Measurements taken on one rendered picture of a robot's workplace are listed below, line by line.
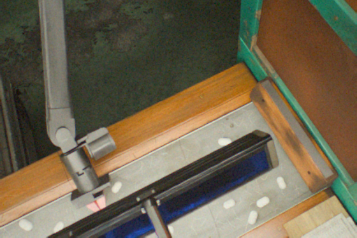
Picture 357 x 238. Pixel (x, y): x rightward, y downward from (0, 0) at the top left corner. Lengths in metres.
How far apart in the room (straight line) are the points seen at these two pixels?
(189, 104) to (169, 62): 0.98
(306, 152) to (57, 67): 0.61
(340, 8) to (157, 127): 0.62
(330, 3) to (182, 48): 1.50
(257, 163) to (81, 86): 1.51
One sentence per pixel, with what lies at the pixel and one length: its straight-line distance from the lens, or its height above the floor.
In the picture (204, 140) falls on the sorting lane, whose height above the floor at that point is 0.74.
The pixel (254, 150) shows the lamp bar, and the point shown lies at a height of 1.11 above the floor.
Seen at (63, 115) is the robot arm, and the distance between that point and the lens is 0.95.
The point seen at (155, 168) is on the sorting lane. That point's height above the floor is 0.74.
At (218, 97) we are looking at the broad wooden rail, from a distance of 1.13.
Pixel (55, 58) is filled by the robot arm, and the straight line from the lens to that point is 0.95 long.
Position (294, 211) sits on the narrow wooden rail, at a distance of 1.05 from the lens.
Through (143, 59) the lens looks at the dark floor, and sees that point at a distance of 2.12.
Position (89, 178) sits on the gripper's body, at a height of 0.86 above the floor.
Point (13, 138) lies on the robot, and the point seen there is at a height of 0.32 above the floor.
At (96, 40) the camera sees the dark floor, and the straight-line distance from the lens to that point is 2.25.
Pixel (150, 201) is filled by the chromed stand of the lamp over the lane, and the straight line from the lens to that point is 0.68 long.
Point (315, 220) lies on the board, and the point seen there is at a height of 0.78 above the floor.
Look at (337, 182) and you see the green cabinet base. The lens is 1.03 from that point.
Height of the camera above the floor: 1.78
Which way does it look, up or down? 63 degrees down
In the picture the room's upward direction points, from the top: 9 degrees counter-clockwise
